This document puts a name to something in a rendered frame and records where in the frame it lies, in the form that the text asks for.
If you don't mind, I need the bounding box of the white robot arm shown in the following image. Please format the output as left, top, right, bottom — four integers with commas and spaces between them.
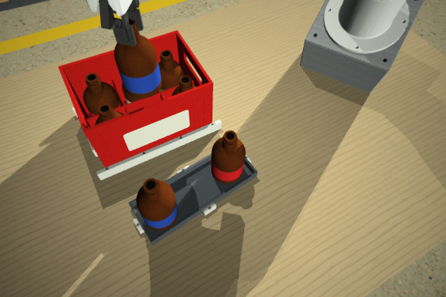
323, 0, 409, 54

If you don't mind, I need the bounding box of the red bottle crate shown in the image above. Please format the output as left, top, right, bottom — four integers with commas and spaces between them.
58, 36, 212, 167

